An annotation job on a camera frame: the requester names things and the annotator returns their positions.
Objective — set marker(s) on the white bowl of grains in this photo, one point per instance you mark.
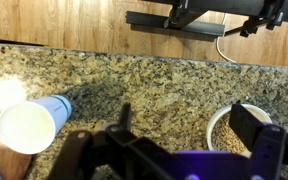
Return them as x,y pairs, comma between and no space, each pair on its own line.
219,135

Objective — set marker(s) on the white paper cup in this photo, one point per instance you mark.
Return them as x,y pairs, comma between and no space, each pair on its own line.
30,127

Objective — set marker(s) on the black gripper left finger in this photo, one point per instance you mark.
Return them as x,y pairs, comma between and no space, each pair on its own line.
131,157

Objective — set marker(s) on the wooden spatula handle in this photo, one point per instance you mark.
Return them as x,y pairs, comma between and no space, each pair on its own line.
13,165

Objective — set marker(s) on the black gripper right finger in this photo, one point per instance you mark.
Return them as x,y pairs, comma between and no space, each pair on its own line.
266,142

